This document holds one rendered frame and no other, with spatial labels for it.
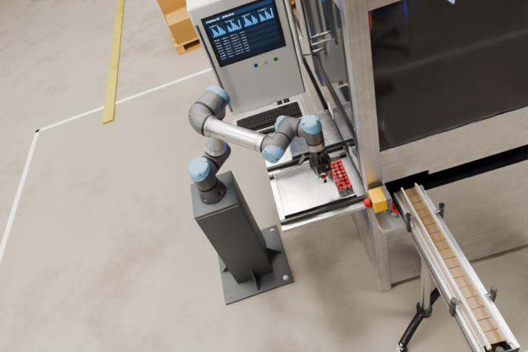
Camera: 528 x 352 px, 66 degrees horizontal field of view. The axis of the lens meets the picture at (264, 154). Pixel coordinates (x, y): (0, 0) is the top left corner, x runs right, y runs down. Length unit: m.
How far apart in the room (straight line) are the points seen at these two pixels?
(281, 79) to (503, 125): 1.26
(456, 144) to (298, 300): 1.41
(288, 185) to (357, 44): 0.93
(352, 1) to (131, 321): 2.47
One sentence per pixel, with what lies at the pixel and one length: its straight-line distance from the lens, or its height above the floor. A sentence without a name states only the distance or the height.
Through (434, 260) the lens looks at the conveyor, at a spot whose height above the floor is 0.93.
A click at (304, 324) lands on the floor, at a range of 2.61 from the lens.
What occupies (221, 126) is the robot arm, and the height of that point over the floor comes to 1.37.
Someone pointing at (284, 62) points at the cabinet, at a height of 1.07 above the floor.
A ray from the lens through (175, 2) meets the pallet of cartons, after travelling 5.38.
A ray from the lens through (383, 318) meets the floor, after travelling 2.58.
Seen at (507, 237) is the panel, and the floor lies 0.24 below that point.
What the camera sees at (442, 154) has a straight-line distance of 1.78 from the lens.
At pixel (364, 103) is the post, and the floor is 1.47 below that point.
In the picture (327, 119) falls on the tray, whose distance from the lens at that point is 2.28.
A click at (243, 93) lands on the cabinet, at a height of 0.94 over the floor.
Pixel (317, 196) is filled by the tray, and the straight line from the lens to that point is 1.93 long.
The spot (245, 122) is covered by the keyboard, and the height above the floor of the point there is 0.83.
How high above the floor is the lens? 2.40
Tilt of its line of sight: 44 degrees down
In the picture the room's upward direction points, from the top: 21 degrees counter-clockwise
